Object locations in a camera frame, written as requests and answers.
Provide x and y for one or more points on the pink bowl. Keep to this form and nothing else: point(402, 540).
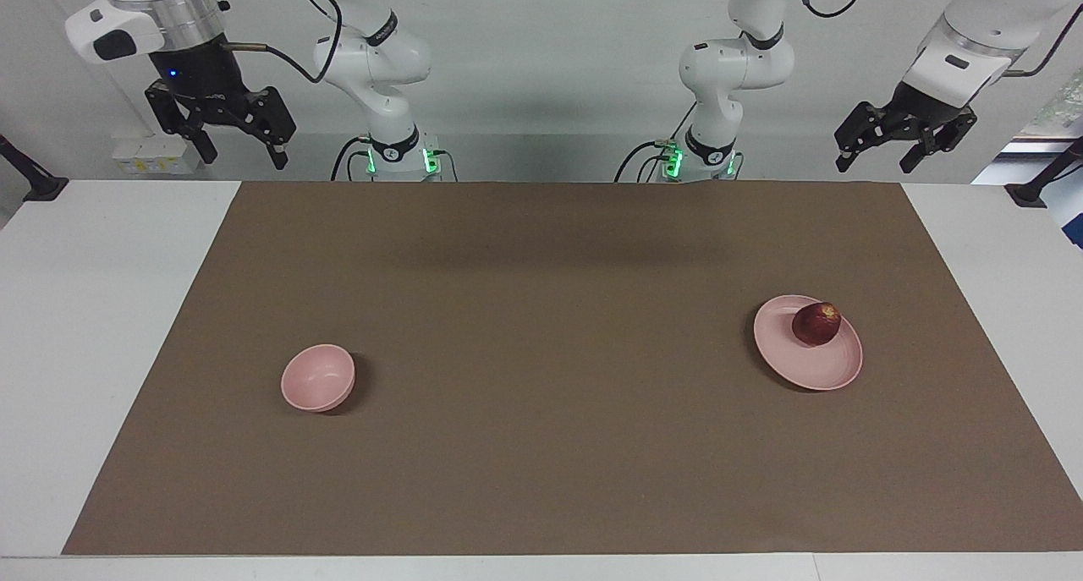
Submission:
point(315, 380)

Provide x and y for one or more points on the white wall socket box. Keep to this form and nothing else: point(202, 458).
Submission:
point(156, 154)

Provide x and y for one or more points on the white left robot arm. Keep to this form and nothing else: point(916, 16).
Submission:
point(728, 65)

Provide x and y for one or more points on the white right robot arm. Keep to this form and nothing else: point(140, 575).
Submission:
point(372, 57)

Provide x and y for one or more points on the brown table mat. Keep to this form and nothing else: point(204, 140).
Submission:
point(541, 395)

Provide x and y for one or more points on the blue background object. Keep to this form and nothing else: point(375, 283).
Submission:
point(1074, 226)

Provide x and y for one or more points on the dark red apple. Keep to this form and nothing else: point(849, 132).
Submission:
point(816, 324)

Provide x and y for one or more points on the pink plate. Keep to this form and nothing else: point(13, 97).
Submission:
point(812, 365)

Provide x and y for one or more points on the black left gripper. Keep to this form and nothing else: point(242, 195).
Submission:
point(926, 103)

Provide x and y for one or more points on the black clamp stand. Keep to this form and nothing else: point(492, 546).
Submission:
point(38, 188)
point(1032, 194)

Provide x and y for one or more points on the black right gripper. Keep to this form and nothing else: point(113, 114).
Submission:
point(199, 73)

